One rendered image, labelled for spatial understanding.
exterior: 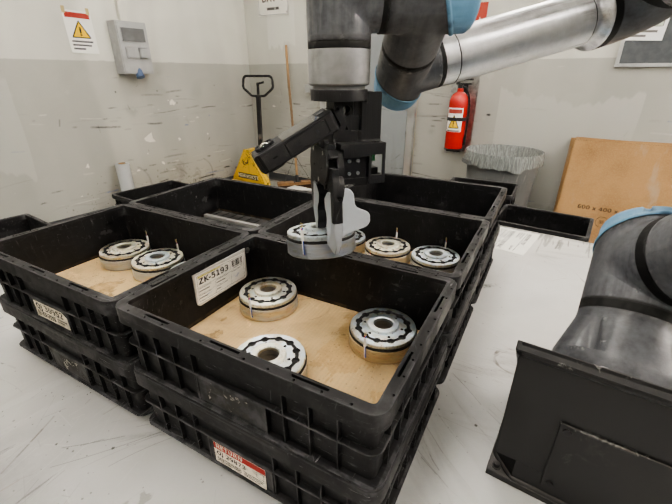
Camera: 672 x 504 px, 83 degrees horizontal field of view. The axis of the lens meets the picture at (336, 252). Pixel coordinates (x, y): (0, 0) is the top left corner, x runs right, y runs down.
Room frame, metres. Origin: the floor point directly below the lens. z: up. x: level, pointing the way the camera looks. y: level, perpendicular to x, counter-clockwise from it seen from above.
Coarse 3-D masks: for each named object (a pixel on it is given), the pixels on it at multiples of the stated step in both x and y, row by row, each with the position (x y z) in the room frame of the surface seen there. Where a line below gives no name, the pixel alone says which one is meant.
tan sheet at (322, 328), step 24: (216, 312) 0.57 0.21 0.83; (240, 312) 0.57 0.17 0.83; (312, 312) 0.57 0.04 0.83; (336, 312) 0.57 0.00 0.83; (216, 336) 0.50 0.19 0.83; (240, 336) 0.50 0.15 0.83; (312, 336) 0.50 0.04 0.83; (336, 336) 0.50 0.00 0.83; (312, 360) 0.44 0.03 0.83; (336, 360) 0.44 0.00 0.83; (360, 360) 0.44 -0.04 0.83; (336, 384) 0.40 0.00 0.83; (360, 384) 0.40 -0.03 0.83; (384, 384) 0.40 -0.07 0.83
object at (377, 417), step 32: (352, 256) 0.59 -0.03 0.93; (160, 288) 0.49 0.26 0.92; (448, 288) 0.48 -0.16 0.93; (128, 320) 0.42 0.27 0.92; (160, 320) 0.41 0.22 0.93; (192, 352) 0.37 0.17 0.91; (224, 352) 0.34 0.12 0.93; (416, 352) 0.34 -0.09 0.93; (288, 384) 0.30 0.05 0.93; (320, 384) 0.29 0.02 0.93; (352, 416) 0.26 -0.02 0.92; (384, 416) 0.26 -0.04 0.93
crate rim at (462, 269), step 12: (312, 204) 0.88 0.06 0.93; (372, 204) 0.89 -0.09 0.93; (384, 204) 0.88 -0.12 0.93; (288, 216) 0.79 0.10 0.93; (444, 216) 0.81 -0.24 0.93; (456, 216) 0.79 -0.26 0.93; (264, 228) 0.72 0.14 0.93; (480, 228) 0.72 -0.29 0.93; (480, 240) 0.66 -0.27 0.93; (468, 252) 0.61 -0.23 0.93; (396, 264) 0.56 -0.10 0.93; (408, 264) 0.56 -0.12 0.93; (468, 264) 0.57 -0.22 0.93; (444, 276) 0.52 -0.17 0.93; (456, 276) 0.52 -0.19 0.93; (456, 288) 0.52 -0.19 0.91
